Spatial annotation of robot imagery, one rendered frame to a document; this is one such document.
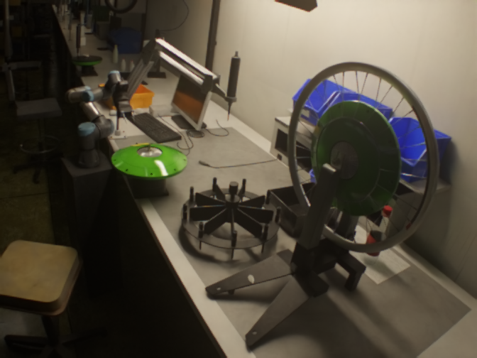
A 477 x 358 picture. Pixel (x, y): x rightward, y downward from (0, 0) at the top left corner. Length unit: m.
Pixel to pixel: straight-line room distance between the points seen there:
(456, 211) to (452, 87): 0.46
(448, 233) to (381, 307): 0.45
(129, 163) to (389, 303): 1.06
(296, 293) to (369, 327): 0.26
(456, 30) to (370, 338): 1.10
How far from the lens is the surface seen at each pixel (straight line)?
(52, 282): 1.60
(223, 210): 1.28
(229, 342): 1.00
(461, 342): 1.29
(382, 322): 1.19
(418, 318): 1.27
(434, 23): 1.52
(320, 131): 1.05
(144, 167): 1.40
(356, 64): 0.97
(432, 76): 1.50
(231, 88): 1.50
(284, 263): 1.13
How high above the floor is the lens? 1.71
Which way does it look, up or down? 26 degrees down
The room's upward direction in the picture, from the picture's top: 8 degrees clockwise
